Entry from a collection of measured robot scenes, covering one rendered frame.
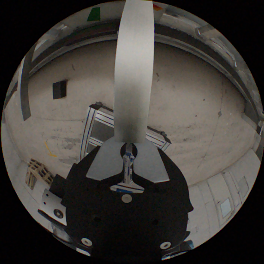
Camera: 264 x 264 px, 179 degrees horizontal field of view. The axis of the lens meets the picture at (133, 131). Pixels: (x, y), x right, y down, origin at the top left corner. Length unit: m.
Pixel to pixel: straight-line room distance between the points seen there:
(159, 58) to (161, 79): 0.23
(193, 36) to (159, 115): 0.89
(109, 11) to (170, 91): 0.92
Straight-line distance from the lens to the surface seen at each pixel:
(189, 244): 0.63
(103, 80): 0.98
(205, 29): 0.36
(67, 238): 0.49
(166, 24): 0.33
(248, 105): 2.77
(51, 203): 0.33
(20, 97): 0.25
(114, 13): 0.31
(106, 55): 1.02
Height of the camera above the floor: 0.94
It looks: 60 degrees down
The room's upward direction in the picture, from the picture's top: 180 degrees clockwise
